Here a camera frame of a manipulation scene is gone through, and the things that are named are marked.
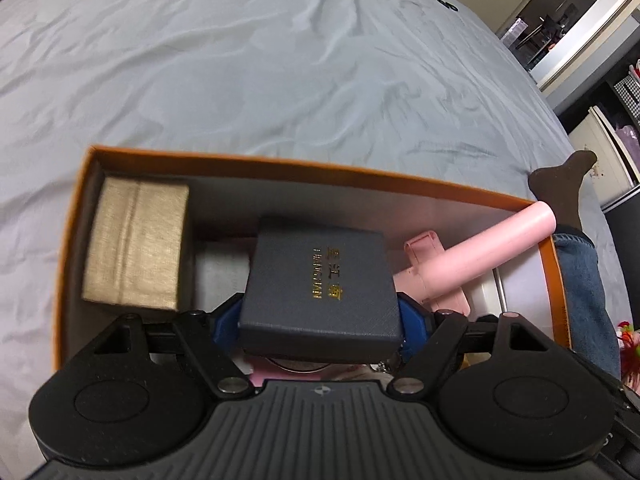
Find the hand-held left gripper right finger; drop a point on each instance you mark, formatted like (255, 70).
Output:
(415, 327)

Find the pink plastic bracket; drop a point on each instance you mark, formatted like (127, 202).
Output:
(422, 245)

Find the pink tube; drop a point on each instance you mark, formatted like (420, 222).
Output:
(490, 240)

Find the purple bag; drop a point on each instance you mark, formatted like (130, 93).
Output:
(630, 142)

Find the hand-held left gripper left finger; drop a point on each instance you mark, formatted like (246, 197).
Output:
(225, 325)

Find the cream storage box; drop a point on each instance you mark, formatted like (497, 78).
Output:
(600, 155)

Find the small black object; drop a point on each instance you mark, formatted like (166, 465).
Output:
(446, 4)

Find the person's leg in jeans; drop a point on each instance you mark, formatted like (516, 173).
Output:
(585, 300)

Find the white door frame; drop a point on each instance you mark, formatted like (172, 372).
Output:
(590, 25)

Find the black shelf unit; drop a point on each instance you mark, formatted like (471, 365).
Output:
(600, 95)

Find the light grey flat case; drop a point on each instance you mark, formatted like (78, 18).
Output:
(222, 275)

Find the orange cardboard box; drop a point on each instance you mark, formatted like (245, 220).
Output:
(300, 170)

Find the colourful toy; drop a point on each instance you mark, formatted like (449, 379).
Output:
(631, 350)

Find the dark grey gift box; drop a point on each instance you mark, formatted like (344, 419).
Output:
(320, 285)

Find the red and white item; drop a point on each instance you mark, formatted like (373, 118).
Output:
(635, 69)

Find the houndstooth storage box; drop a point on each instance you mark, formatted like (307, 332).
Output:
(629, 100)

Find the lavender patterned bin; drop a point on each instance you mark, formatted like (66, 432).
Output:
(515, 35)

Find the gold textured box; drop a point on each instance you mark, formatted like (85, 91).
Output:
(135, 240)

